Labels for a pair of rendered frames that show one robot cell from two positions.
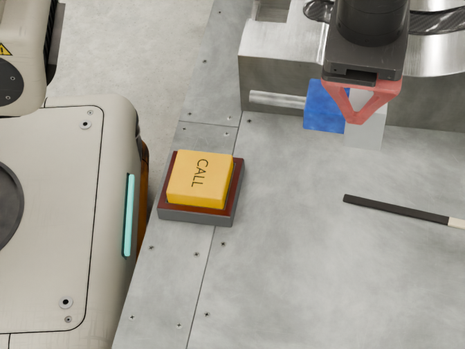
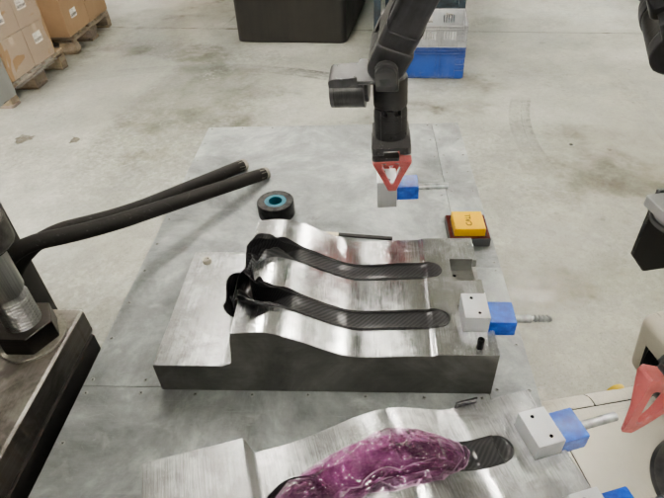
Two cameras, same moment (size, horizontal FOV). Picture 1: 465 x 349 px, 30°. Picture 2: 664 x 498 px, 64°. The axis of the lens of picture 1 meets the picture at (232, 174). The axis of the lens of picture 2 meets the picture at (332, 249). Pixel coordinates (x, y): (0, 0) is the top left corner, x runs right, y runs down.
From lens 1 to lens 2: 1.41 m
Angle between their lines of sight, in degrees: 88
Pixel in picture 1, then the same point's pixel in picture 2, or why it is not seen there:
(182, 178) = (475, 216)
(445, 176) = not seen: hidden behind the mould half
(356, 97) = (391, 172)
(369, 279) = (373, 211)
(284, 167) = not seen: hidden behind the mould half
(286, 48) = (442, 244)
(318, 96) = (411, 180)
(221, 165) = (458, 223)
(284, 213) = (420, 230)
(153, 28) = not seen: outside the picture
